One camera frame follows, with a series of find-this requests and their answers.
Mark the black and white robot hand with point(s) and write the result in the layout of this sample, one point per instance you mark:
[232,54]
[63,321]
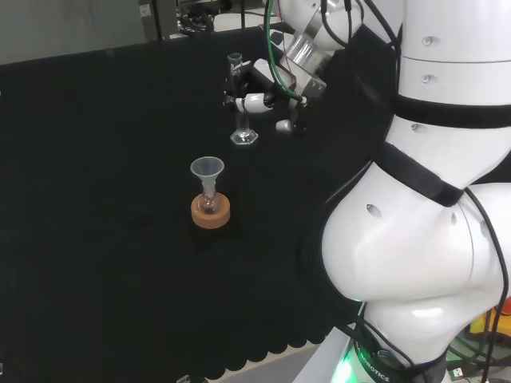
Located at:
[255,103]

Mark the clear glass graduated cylinder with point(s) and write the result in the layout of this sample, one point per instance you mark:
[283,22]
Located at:
[244,137]

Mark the clear plastic funnel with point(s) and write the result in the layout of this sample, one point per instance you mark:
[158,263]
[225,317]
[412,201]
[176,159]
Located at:
[207,167]

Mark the black tripod pole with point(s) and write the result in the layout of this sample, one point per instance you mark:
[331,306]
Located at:
[158,20]
[243,14]

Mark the glass round-bottom flask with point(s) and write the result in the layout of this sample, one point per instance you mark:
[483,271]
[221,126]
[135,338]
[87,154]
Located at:
[208,205]

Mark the grey metal cabinet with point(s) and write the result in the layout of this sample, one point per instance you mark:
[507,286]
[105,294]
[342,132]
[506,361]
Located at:
[147,18]

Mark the black bench cloth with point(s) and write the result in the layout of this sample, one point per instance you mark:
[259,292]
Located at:
[100,199]

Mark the yellow stop button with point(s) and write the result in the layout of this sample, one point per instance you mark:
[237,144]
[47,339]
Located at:
[481,325]

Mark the white power socket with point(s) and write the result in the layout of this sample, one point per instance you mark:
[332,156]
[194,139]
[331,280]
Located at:
[457,372]

